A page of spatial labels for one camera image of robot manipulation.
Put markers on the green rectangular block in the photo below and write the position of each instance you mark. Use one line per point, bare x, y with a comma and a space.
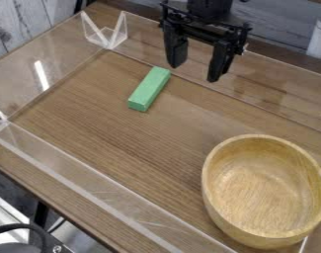
149, 89

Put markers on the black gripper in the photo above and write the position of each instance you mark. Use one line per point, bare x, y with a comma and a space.
207, 21

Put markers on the black table leg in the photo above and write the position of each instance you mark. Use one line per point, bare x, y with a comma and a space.
40, 215

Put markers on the clear acrylic barrier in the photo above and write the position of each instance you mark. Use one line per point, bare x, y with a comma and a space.
119, 170

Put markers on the light wooden bowl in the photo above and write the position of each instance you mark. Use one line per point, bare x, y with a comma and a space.
261, 190

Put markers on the white cylindrical container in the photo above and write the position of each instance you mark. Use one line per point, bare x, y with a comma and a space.
314, 45

